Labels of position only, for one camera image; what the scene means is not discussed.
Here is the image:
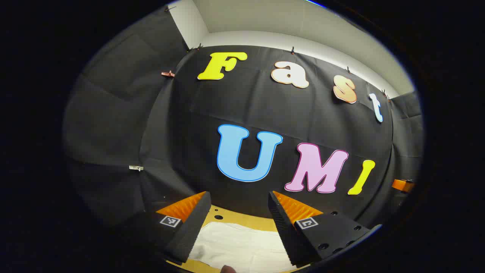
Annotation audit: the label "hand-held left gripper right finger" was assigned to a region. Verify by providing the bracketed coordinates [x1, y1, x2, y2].
[268, 190, 382, 266]

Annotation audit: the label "black backdrop cloth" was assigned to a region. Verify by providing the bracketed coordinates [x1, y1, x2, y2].
[63, 6, 424, 232]

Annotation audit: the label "row of small dark clamps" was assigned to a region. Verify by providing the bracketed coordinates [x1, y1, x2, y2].
[165, 5, 392, 103]

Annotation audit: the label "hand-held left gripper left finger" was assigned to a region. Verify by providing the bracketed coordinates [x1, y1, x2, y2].
[123, 191, 212, 265]

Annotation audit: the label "white jeans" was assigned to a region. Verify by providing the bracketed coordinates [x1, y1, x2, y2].
[188, 222, 300, 273]

